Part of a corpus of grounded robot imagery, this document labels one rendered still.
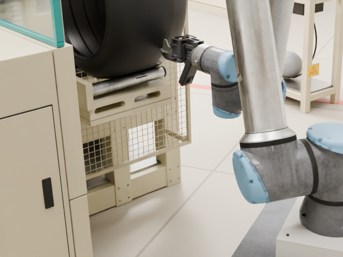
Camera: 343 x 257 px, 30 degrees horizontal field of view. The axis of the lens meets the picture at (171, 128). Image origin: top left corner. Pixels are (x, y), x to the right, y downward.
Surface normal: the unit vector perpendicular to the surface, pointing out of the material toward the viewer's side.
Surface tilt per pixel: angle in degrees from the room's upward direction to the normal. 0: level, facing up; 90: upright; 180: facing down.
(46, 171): 90
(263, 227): 0
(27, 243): 90
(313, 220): 74
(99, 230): 0
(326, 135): 3
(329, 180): 98
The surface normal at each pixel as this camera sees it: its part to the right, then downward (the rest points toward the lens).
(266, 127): -0.11, 0.09
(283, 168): 0.22, 0.01
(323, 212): -0.54, 0.07
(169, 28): 0.60, 0.53
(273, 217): -0.04, -0.92
